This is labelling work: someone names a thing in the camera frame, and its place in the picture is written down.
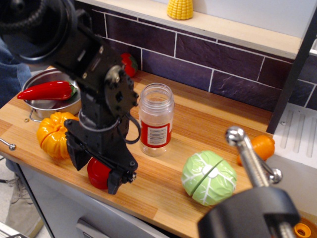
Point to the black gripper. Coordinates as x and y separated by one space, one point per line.
107 145

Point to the red plastic jar cap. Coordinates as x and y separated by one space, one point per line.
98 174

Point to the clear plastic jar red label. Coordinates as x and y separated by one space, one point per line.
156 112

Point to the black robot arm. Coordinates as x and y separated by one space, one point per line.
53 32

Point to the orange plastic clamp cap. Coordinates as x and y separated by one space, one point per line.
302 230

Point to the orange toy pumpkin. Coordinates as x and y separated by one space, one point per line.
51 135

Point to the stainless steel pot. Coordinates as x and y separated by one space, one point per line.
41 109

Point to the red toy chili pepper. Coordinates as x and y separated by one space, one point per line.
54 90

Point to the beige shoe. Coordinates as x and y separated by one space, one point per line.
22 214

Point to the small metal knob rod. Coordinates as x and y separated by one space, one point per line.
11 146

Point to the red toy tomato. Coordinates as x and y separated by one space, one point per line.
130 64

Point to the green toy cabbage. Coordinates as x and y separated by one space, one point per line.
208 178

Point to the person in blue jeans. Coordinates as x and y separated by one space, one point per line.
13 75

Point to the orange toy carrot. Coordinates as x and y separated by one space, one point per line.
264 146

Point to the yellow toy corn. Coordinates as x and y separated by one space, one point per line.
180 9

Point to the white sink drainboard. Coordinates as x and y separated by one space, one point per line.
296 135

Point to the grey cabinet drawer handle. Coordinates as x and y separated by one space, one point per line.
85 230

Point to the dark grey shelf post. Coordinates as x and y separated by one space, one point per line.
300 59

